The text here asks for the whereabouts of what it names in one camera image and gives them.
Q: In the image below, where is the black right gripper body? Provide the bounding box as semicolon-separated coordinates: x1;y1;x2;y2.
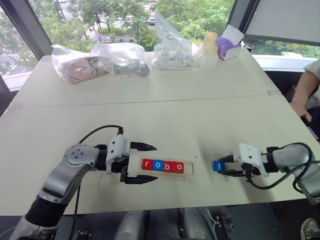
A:
239;162;262;178

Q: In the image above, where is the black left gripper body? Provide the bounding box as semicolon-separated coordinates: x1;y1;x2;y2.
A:
111;155;132;183

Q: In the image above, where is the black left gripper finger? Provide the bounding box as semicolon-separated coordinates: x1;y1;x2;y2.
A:
129;141;158;152
124;174;159;185

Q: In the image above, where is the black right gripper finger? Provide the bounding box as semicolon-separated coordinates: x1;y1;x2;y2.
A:
216;154;235;165
221;169;244;178

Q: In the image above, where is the blue letter t block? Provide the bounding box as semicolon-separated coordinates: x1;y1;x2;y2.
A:
212;160;226;173

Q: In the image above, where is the red letter b block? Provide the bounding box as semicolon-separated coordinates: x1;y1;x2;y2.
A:
162;161;175;173

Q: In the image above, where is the red letter o block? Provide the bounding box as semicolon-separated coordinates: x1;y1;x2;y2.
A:
173;161;185;174

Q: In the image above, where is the wooden letter tray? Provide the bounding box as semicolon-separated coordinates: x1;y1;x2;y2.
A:
127;156;196;182

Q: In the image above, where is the red letter r block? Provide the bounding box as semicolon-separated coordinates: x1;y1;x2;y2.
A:
141;159;154;171

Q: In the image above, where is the blue letter o block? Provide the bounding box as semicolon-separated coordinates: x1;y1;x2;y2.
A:
152;159;165;172

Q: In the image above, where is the person's left hand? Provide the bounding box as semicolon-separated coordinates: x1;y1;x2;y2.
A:
289;99;313;123

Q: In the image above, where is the grey rounded housing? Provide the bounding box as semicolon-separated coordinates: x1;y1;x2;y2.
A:
177;207;209;240
116;211;151;240

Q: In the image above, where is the beige sneaker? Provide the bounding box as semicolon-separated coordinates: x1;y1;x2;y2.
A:
299;217;320;240

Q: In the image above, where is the plastic bag with grey item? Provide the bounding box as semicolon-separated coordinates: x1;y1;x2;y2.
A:
90;41;151;78

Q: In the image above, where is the plastic bag with white items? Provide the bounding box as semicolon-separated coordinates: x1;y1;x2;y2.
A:
152;11;201;71

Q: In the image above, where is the plastic bag with pink item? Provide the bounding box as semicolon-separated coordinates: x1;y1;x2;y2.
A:
51;44;111;85

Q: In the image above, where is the person's white shirt torso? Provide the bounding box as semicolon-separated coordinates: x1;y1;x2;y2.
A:
303;58;320;111

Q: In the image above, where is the purple and white box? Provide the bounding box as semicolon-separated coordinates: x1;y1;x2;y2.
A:
215;24;245;61

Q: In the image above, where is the grey window blind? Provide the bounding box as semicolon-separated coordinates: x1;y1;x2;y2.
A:
244;0;320;47

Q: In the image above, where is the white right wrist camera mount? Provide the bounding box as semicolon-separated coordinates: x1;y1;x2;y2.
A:
232;142;270;177

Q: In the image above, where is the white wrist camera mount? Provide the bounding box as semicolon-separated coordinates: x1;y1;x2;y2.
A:
105;134;131;175
232;142;270;177

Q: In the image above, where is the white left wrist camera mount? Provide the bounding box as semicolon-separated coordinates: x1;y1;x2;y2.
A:
105;134;131;175

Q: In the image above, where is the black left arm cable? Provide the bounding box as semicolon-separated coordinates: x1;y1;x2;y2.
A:
67;124;125;240

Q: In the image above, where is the dark window frame post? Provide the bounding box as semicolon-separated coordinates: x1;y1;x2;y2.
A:
228;0;261;38
0;0;53;61

